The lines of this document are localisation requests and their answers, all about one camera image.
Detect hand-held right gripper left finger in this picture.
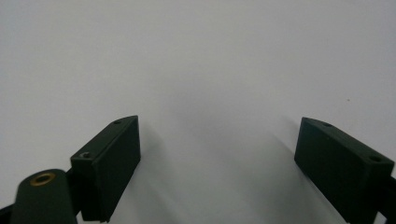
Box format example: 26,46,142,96
69,115,142,224

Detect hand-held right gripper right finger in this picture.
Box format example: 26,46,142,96
293,117,396,224

